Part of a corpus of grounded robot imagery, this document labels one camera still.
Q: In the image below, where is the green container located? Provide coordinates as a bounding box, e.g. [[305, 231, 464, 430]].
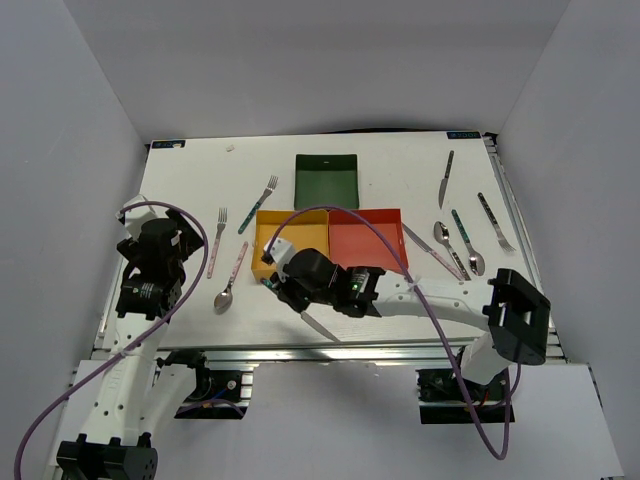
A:
[[294, 154, 360, 210]]

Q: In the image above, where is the green handled knife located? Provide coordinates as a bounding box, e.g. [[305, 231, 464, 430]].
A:
[[300, 311, 341, 343]]

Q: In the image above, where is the right blue corner label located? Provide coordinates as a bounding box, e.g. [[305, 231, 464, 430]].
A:
[[446, 131, 482, 140]]

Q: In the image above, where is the pink handled fork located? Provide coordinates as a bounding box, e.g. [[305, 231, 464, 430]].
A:
[[206, 207, 228, 279]]

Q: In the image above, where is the green handled fork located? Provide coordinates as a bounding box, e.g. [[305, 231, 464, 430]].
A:
[[237, 175, 278, 235]]

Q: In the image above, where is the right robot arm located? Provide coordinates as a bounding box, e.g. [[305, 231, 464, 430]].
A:
[[263, 240, 551, 399]]

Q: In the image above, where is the red container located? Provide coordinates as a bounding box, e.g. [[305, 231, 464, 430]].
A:
[[328, 209, 409, 273]]

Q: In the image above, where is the black handled spoon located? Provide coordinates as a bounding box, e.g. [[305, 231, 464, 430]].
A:
[[433, 221, 471, 281]]

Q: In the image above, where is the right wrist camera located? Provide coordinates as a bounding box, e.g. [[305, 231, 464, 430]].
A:
[[261, 237, 296, 266]]

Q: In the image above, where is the black handled knife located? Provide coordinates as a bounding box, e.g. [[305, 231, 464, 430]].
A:
[[438, 150, 455, 209]]

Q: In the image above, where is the yellow container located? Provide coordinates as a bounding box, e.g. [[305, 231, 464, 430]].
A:
[[251, 210, 330, 282]]

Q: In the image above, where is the pink handled knife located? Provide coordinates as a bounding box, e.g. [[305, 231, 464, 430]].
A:
[[402, 223, 464, 281]]

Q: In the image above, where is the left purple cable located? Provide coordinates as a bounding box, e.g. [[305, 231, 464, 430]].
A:
[[12, 200, 210, 480]]

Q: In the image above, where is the blue corner label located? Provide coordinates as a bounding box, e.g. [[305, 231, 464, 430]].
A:
[[446, 131, 482, 140], [151, 140, 186, 149]]

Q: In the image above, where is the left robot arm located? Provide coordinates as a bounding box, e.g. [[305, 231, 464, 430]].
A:
[[56, 201, 212, 479]]

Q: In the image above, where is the left blue corner label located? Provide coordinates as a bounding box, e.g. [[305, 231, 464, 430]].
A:
[[151, 140, 186, 149]]

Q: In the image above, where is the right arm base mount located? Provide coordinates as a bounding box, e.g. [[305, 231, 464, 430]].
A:
[[417, 369, 515, 425]]

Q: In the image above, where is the black handled fork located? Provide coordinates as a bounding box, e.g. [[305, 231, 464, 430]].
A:
[[477, 192, 516, 253]]

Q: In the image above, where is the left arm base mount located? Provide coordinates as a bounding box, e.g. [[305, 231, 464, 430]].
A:
[[154, 350, 253, 420]]

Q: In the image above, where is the green handled spoon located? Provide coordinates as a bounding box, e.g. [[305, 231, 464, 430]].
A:
[[451, 209, 486, 276]]

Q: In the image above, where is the pink handled spoon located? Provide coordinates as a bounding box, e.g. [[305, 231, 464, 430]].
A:
[[213, 241, 249, 315]]

